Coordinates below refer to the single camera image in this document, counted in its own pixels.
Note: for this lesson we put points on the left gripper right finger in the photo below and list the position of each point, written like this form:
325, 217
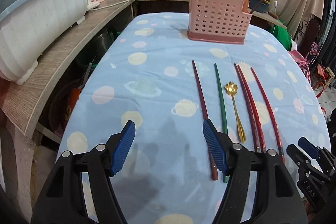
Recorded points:
276, 197

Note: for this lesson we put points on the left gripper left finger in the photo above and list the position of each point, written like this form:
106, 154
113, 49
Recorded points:
61, 199

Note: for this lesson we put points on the green chopstick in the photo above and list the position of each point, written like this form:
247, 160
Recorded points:
221, 101

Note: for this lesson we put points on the bright red chopstick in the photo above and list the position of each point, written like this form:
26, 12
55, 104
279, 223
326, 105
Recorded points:
258, 128

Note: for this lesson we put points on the red chopstick single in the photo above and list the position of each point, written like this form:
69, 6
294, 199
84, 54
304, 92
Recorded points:
272, 118

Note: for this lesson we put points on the gold flower spoon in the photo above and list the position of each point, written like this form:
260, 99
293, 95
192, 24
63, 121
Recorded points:
231, 89

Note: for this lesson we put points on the dark red chopstick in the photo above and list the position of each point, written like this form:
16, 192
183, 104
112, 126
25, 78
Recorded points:
248, 121

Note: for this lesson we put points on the brown chopstick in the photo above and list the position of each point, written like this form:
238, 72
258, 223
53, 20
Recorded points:
258, 4

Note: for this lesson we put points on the wooden counter shelf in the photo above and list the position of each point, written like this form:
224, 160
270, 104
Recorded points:
23, 104

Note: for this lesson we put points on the pink floral cloth bag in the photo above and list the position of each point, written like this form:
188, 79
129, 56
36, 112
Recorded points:
302, 63

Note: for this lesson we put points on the green plastic bag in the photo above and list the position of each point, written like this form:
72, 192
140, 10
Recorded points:
281, 34

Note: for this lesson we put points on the pink perforated utensil holder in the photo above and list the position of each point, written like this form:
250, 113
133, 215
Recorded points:
219, 21

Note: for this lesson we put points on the white dish rack bin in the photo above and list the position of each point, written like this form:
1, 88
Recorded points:
28, 27

